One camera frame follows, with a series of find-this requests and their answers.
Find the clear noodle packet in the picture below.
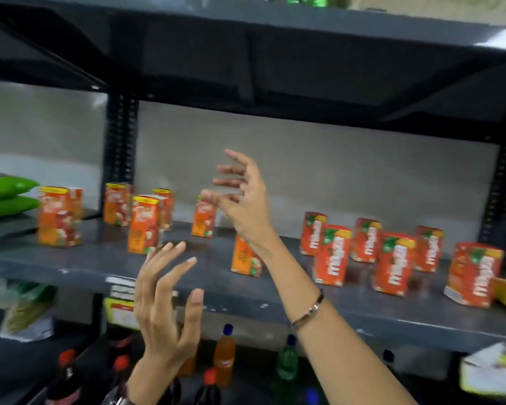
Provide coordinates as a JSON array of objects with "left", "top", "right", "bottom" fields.
[{"left": 0, "top": 282, "right": 57, "bottom": 343}]

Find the yellow shelf price tag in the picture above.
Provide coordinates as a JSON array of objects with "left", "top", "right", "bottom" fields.
[{"left": 104, "top": 298, "right": 140, "bottom": 330}]

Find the green soda bottle blue cap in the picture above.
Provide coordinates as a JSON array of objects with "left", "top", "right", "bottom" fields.
[{"left": 273, "top": 334, "right": 301, "bottom": 405}]

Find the metal wrist bracelet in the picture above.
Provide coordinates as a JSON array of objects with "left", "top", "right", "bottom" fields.
[{"left": 290, "top": 289, "right": 325, "bottom": 328}]

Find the person's left hand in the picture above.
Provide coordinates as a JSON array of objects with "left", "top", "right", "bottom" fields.
[{"left": 134, "top": 241, "right": 205, "bottom": 365}]

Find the row of red juice cartons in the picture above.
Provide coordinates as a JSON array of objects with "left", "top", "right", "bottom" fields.
[{"left": 299, "top": 211, "right": 505, "bottom": 309}]

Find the dark cola bottle red cap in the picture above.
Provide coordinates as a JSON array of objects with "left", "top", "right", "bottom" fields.
[
  {"left": 102, "top": 354, "right": 132, "bottom": 405},
  {"left": 46, "top": 349, "right": 85, "bottom": 405},
  {"left": 193, "top": 368, "right": 222, "bottom": 405}
]

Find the row of orange juice cartons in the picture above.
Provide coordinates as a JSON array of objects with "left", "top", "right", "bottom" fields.
[{"left": 37, "top": 182, "right": 264, "bottom": 278}]

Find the person's right hand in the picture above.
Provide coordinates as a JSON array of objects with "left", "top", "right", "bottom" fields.
[{"left": 200, "top": 148, "right": 275, "bottom": 249}]

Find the person's left forearm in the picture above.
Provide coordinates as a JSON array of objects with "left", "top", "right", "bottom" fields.
[{"left": 126, "top": 356, "right": 195, "bottom": 405}]

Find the dark grey metal shelf rack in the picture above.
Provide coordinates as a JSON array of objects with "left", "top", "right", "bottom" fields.
[{"left": 0, "top": 0, "right": 506, "bottom": 405}]

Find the orange soda bottle blue cap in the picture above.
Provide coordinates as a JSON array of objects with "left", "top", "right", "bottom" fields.
[{"left": 213, "top": 324, "right": 237, "bottom": 388}]

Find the white and yellow box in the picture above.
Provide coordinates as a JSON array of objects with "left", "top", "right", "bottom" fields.
[{"left": 460, "top": 342, "right": 506, "bottom": 398}]

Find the person's right forearm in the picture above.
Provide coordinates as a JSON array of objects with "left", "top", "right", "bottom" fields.
[{"left": 253, "top": 232, "right": 418, "bottom": 405}]

